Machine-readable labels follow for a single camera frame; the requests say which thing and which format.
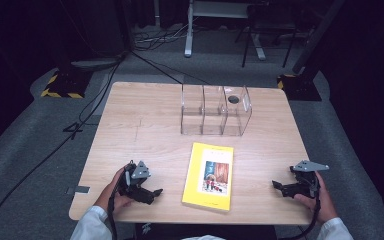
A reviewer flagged black chair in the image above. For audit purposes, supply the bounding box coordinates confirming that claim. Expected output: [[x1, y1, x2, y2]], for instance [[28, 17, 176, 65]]
[[234, 3, 298, 69]]

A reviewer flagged grey tape strip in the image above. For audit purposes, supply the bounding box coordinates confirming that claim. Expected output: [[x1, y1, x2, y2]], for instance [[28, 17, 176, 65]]
[[65, 185, 91, 196]]

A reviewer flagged dark slanted stand pole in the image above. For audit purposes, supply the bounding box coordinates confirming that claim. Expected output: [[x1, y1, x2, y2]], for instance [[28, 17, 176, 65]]
[[291, 0, 347, 75]]

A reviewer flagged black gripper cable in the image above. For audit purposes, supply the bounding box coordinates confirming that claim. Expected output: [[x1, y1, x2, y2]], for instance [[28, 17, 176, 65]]
[[279, 199, 322, 240], [107, 186, 120, 240]]

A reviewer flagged person's left hand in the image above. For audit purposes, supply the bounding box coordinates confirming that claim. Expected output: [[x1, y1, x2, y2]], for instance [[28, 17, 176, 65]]
[[94, 166, 135, 216]]

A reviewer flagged black stand base striped edge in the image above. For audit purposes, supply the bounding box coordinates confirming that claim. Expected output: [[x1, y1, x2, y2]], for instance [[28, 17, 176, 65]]
[[277, 73, 323, 102], [40, 68, 93, 100]]

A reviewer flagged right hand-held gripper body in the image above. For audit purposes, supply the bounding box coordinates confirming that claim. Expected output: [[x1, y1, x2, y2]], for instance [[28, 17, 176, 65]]
[[289, 160, 330, 200]]

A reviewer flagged person's right hand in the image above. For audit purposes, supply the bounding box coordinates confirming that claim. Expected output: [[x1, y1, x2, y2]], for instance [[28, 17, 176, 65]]
[[293, 171, 338, 226]]

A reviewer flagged white desk frame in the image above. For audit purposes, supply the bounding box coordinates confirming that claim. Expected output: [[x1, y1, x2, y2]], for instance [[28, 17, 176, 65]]
[[183, 0, 268, 62]]

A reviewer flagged long black floor cable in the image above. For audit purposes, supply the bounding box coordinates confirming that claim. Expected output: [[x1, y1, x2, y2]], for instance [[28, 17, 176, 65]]
[[0, 54, 126, 240]]

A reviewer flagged clear acrylic book rack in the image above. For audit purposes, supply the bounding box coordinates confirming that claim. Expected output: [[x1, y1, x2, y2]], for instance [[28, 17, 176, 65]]
[[180, 83, 253, 137]]

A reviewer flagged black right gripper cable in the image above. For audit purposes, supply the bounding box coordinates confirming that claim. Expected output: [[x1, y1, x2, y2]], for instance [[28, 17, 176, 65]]
[[279, 199, 322, 240]]

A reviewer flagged bundle of floor cables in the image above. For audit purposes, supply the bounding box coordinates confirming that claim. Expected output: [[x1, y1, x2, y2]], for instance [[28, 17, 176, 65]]
[[133, 23, 189, 52]]

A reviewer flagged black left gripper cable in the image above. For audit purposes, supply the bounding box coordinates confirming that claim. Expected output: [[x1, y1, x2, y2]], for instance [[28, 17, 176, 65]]
[[107, 186, 120, 240]]

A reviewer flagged yellow book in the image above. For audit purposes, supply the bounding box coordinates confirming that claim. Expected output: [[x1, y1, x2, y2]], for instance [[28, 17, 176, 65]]
[[181, 142, 235, 212]]

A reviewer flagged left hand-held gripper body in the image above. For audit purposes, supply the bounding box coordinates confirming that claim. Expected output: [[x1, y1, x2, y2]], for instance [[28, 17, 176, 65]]
[[117, 159, 153, 201]]

